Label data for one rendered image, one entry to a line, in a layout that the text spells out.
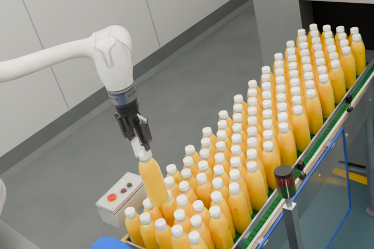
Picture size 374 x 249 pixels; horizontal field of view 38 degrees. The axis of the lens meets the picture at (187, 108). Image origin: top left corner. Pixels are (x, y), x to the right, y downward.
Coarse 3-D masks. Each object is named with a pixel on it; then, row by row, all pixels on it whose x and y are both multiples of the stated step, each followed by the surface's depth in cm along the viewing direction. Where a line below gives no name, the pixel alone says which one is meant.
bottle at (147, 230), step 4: (152, 220) 200; (140, 224) 200; (144, 224) 197; (148, 224) 198; (152, 224) 198; (140, 228) 199; (144, 228) 198; (148, 228) 198; (152, 228) 198; (140, 232) 200; (144, 232) 198; (148, 232) 198; (152, 232) 198; (144, 236) 199; (148, 236) 198; (152, 236) 199; (144, 240) 201; (148, 240) 199; (152, 240) 200; (148, 244) 201; (152, 244) 201; (156, 244) 201; (148, 248) 203; (152, 248) 202; (156, 248) 202
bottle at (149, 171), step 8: (152, 160) 187; (144, 168) 186; (152, 168) 186; (144, 176) 187; (152, 176) 187; (160, 176) 190; (144, 184) 190; (152, 184) 189; (160, 184) 190; (152, 192) 191; (160, 192) 192; (152, 200) 194; (160, 200) 193
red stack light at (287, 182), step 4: (292, 176) 178; (276, 180) 180; (280, 180) 178; (284, 180) 178; (288, 180) 178; (292, 180) 179; (276, 184) 181; (280, 184) 179; (284, 184) 178; (288, 184) 179; (292, 184) 180
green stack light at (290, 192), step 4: (280, 188) 180; (284, 188) 180; (288, 188) 180; (292, 188) 180; (280, 192) 181; (284, 192) 181; (288, 192) 180; (292, 192) 181; (280, 196) 183; (284, 196) 182; (288, 196) 181; (292, 196) 182
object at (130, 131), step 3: (123, 117) 177; (126, 120) 178; (126, 123) 178; (126, 126) 180; (129, 126) 180; (126, 129) 181; (129, 129) 181; (132, 129) 182; (129, 132) 181; (132, 132) 183; (129, 135) 182; (135, 135) 186; (129, 138) 183
